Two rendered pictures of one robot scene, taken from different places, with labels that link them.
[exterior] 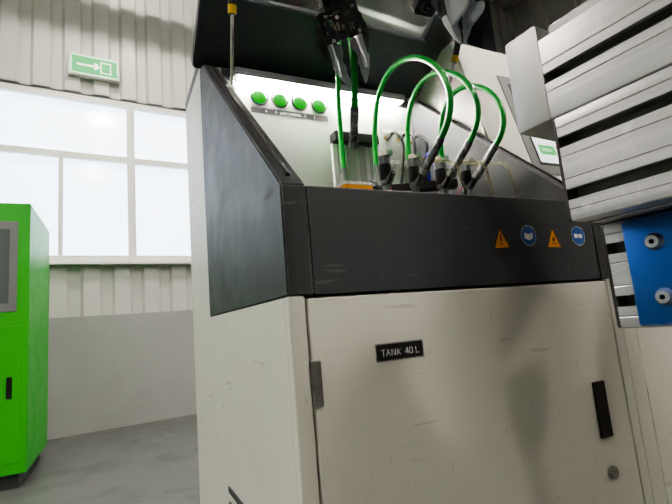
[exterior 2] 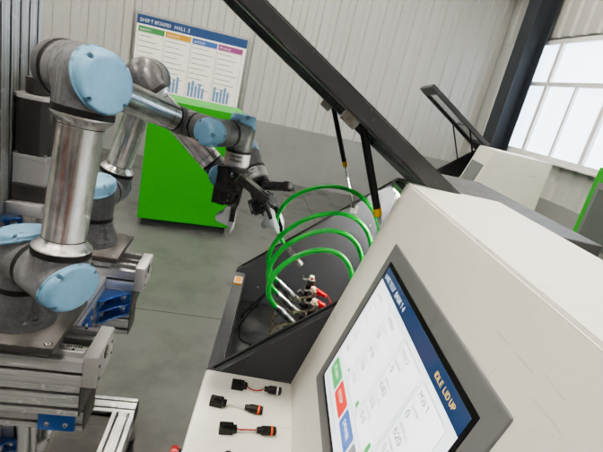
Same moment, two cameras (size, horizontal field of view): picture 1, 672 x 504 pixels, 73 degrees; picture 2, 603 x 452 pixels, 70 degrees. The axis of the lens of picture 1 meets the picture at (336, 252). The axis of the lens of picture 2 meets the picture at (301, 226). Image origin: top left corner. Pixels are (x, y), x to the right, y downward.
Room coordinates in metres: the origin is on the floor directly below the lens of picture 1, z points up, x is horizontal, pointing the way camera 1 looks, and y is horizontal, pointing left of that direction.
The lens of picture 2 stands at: (1.40, -1.36, 1.69)
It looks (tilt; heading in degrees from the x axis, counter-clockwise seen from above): 17 degrees down; 111
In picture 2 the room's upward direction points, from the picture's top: 13 degrees clockwise
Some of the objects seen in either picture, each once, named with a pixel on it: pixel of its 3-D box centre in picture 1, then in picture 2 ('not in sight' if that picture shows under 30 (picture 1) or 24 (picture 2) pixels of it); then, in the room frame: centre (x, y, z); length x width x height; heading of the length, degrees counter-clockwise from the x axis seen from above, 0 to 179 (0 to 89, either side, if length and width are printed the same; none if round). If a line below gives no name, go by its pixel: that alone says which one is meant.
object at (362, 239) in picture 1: (468, 241); (226, 331); (0.79, -0.23, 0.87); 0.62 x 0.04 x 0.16; 116
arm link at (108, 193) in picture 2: not in sight; (97, 195); (0.26, -0.33, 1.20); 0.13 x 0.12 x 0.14; 118
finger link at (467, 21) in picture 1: (471, 15); (224, 219); (0.74, -0.28, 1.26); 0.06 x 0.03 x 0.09; 26
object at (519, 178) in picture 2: not in sight; (451, 195); (1.17, 3.31, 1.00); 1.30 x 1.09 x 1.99; 108
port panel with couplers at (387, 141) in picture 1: (402, 166); not in sight; (1.35, -0.23, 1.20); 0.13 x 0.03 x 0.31; 116
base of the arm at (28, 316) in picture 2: not in sight; (22, 297); (0.52, -0.76, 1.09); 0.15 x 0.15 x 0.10
